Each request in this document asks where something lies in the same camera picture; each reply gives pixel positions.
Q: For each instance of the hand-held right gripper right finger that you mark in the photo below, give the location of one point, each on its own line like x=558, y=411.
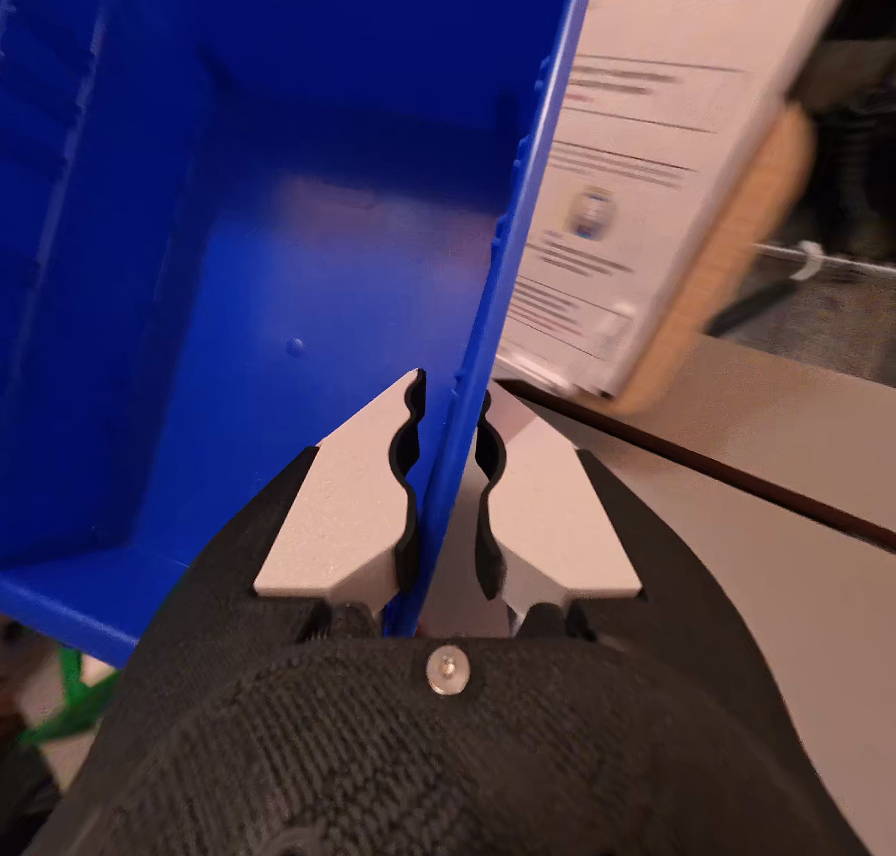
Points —
x=560, y=520

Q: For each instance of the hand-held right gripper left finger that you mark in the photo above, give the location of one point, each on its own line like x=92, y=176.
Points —
x=336, y=520

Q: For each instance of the blue plastic bin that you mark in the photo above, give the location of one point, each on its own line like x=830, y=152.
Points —
x=210, y=240

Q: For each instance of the green plastic bin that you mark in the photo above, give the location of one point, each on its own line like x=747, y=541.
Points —
x=77, y=702

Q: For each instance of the printed instruction sheet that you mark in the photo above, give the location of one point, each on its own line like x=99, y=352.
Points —
x=630, y=135

